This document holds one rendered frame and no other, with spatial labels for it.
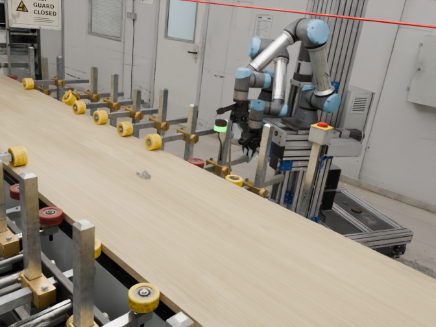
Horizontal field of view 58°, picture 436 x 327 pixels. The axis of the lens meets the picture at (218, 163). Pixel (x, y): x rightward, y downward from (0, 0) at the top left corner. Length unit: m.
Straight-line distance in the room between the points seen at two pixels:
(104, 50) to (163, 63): 1.37
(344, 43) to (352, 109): 0.44
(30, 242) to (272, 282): 0.68
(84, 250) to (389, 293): 0.86
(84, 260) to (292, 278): 0.60
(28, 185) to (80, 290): 0.32
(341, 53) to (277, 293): 1.89
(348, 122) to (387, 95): 1.62
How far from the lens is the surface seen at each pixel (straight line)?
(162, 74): 6.09
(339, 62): 2.74
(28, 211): 1.16
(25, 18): 4.08
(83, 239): 0.91
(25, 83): 3.31
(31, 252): 1.23
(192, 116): 2.14
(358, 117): 2.90
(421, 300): 1.34
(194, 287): 1.13
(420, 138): 4.42
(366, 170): 4.62
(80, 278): 0.97
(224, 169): 2.03
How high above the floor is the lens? 1.60
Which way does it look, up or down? 20 degrees down
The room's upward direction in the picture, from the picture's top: 7 degrees clockwise
